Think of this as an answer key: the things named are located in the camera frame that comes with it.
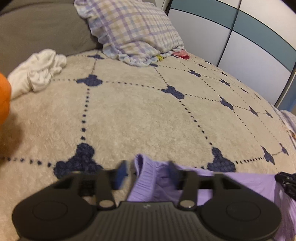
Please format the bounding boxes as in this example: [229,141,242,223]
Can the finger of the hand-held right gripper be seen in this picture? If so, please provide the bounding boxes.
[275,172,296,200]

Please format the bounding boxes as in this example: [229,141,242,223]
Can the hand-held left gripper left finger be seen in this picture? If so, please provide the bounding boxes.
[54,160,129,210]

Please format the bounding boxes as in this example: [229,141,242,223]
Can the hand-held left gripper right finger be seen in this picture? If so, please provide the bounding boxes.
[168,161,241,210]

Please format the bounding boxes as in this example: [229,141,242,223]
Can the purple pants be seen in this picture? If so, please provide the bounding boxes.
[127,153,296,241]

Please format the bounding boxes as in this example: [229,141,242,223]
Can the purple plaid quilt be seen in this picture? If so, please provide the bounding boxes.
[279,110,296,130]

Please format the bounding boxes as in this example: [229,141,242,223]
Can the pink cloth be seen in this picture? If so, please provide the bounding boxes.
[171,49,189,59]

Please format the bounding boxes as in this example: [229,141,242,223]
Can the white crumpled cloth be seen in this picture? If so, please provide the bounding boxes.
[7,49,67,99]

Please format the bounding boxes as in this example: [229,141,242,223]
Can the orange plush toy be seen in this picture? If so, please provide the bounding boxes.
[0,72,12,126]

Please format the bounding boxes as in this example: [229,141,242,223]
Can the sliding door wardrobe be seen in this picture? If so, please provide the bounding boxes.
[162,0,296,109]

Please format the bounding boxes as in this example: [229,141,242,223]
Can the plaid ruffled pillow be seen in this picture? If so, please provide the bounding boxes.
[74,0,184,67]

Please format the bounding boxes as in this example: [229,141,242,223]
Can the grey upholstered headboard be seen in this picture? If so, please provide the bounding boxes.
[0,2,102,77]

